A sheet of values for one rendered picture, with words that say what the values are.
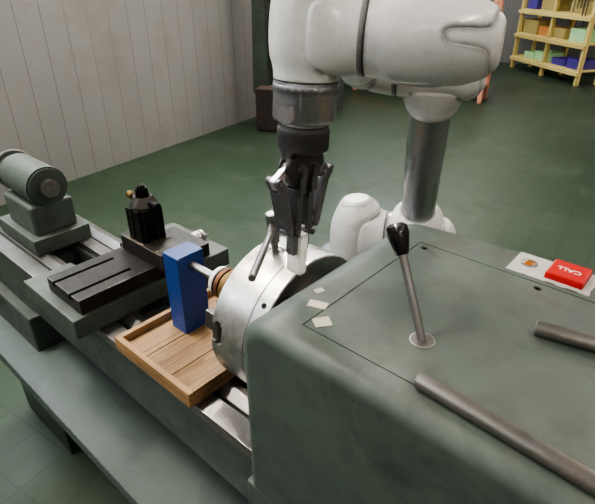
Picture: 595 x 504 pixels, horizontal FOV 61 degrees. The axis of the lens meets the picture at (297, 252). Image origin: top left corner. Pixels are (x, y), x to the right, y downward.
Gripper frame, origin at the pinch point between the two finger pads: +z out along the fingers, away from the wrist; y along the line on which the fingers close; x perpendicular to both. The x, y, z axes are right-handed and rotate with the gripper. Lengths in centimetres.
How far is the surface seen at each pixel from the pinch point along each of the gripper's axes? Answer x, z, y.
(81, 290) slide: -71, 36, 4
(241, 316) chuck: -10.4, 16.0, 2.3
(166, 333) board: -48, 43, -6
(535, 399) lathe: 38.3, 6.3, -0.7
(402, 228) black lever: 16.0, -8.3, -3.2
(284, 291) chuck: -5.0, 10.7, -3.0
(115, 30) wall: -418, -7, -217
